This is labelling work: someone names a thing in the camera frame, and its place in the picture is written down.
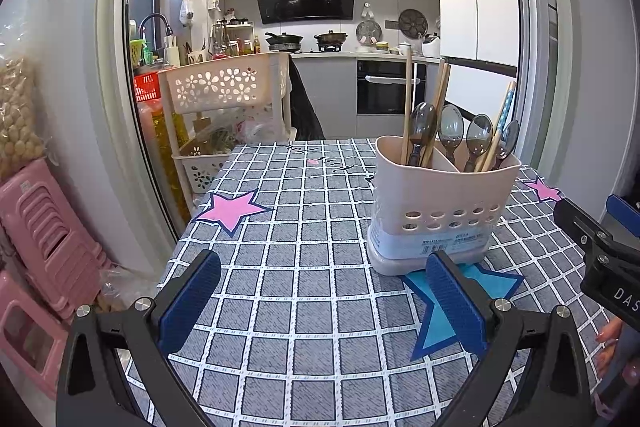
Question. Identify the black built-in oven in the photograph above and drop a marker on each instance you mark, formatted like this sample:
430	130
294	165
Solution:
385	92

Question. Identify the yellow cooking oil bottle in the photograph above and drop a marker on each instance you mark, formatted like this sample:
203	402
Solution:
167	157

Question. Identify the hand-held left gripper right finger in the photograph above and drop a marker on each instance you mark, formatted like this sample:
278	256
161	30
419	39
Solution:
457	302

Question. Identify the grey checked star tablecloth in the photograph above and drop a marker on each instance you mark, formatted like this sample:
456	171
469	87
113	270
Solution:
300	257

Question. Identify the green plastic basket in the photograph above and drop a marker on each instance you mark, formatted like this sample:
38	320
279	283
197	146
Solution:
137	52

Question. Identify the white rice cooker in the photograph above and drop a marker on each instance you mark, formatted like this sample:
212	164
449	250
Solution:
431	46

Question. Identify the white spice rack with bottles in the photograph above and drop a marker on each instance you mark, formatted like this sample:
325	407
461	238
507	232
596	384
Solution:
235	39

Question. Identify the red plastic basket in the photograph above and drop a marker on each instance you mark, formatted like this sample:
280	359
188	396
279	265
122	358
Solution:
146	88

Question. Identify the blue dotted chopstick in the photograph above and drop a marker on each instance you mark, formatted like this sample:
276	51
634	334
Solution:
509	104

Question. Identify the white countertop container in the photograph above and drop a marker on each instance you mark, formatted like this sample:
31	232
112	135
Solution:
172	54

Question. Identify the white hanging plastic bag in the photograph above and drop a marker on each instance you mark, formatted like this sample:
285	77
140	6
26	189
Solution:
186	13

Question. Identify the grey base cabinets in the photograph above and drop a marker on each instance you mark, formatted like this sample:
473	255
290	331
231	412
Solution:
325	97

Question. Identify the single pink stool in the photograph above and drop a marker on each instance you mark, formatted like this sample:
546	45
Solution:
25	337

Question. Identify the beige flower-cutout storage cart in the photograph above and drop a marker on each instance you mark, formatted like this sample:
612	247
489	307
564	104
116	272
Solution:
220	87

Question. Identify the round dark holed pan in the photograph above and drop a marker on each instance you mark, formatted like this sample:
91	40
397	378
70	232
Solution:
413	22

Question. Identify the beige plastic utensil holder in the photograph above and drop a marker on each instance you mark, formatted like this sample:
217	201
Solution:
440	192

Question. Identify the black lidded pot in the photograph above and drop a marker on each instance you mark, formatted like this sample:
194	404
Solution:
331	38

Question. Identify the stack of pink plastic stools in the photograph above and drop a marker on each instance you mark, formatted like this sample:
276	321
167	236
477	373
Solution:
45	227

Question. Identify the white refrigerator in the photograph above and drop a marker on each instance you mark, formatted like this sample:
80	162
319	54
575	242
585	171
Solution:
495	7

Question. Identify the clear bag of pale beans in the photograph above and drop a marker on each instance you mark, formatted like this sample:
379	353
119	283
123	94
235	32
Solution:
17	117

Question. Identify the person's right hand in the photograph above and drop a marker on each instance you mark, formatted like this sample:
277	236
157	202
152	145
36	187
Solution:
607	347

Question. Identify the clear plastic bag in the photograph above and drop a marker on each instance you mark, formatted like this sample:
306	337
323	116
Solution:
125	289

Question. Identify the black wok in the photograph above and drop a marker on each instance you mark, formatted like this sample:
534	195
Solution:
284	41

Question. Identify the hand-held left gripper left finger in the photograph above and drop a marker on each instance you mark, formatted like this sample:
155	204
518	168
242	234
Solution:
190	302

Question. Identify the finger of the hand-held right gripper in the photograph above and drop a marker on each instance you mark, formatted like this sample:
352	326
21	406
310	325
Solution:
625	212
580	222

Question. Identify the black kitchen faucet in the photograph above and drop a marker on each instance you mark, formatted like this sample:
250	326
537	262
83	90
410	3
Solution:
152	18

